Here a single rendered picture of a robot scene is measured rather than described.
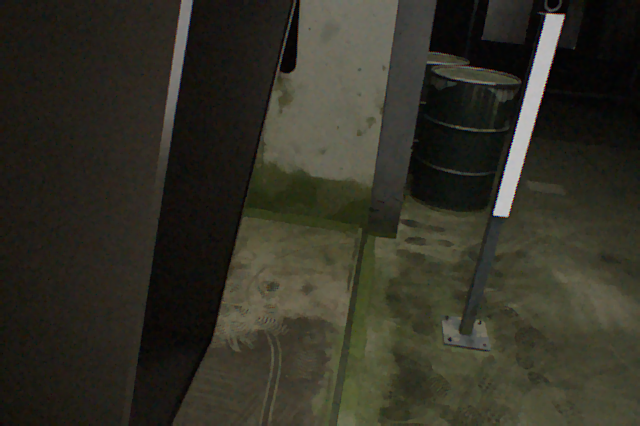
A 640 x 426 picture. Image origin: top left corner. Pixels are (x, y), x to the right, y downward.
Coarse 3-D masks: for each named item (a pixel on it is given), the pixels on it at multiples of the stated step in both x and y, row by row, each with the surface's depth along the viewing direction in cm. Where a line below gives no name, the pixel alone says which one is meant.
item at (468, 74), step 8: (440, 72) 318; (448, 72) 322; (456, 72) 325; (464, 72) 329; (472, 72) 331; (480, 72) 332; (488, 72) 332; (480, 80) 305; (488, 80) 307; (496, 80) 309; (504, 80) 313; (512, 80) 314
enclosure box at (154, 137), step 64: (0, 0) 39; (64, 0) 38; (128, 0) 38; (192, 0) 39; (256, 0) 92; (0, 64) 41; (64, 64) 41; (128, 64) 40; (192, 64) 99; (256, 64) 98; (0, 128) 44; (64, 128) 43; (128, 128) 42; (192, 128) 105; (256, 128) 103; (0, 192) 47; (64, 192) 46; (128, 192) 45; (192, 192) 112; (0, 256) 50; (64, 256) 49; (128, 256) 49; (192, 256) 120; (0, 320) 54; (64, 320) 53; (128, 320) 52; (192, 320) 129; (0, 384) 59; (64, 384) 58; (128, 384) 57
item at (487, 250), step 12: (540, 24) 158; (492, 204) 188; (492, 216) 187; (492, 228) 189; (492, 240) 191; (480, 252) 197; (492, 252) 193; (480, 264) 196; (480, 276) 199; (480, 288) 201; (468, 300) 206; (480, 300) 204; (468, 312) 207; (468, 324) 210
